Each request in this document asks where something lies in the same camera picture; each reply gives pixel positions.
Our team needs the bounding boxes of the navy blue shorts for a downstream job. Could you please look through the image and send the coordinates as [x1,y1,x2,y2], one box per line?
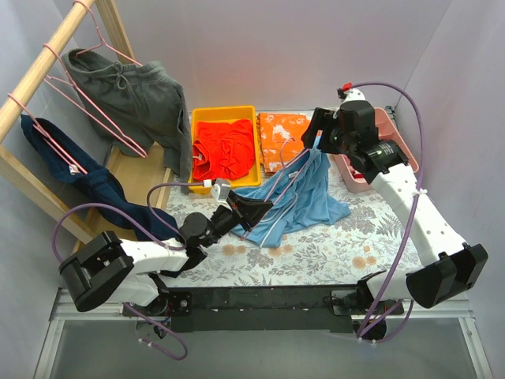
[21,114,178,240]

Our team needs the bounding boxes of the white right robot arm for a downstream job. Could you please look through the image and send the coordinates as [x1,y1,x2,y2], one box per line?
[301,99,488,314]

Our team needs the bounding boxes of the pink wire hanger with grey shorts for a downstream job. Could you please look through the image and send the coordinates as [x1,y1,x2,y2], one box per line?
[72,1,145,68]

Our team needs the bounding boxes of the pink wire hanger with navy shorts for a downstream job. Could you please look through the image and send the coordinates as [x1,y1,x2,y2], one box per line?
[7,93,88,174]

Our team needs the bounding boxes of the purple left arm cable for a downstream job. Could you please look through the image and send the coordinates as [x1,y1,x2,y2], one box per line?
[53,179,210,361]

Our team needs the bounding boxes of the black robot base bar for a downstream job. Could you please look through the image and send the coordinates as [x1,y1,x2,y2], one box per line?
[122,284,395,335]

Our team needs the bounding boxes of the pink compartment organizer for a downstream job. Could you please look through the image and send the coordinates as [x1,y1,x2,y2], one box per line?
[332,107,419,193]

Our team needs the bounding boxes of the red white item in organizer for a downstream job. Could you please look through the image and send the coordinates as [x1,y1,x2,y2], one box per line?
[352,170,364,180]

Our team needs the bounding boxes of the floral table mat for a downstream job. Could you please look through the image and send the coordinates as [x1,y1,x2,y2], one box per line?
[163,161,403,287]

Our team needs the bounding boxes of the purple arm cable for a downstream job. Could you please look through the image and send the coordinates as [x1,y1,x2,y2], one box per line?
[53,179,210,361]
[353,81,425,343]

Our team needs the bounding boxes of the orange bleached denim shorts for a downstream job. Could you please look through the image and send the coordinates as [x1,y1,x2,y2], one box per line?
[256,112,310,175]

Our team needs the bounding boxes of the light blue shorts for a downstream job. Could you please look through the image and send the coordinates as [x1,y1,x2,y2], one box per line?
[231,149,350,248]

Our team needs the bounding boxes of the bright orange shorts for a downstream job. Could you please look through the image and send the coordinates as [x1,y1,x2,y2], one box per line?
[193,119,256,182]

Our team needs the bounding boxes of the wooden clothes rack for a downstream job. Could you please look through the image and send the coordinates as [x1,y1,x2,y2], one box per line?
[1,1,174,220]

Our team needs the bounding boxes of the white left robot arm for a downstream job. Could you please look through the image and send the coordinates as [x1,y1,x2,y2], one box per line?
[58,191,273,316]

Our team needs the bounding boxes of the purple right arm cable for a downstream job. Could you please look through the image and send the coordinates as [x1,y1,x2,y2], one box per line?
[353,81,425,343]

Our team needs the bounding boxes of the grey sweat shorts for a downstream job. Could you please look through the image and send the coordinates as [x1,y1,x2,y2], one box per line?
[62,49,192,182]

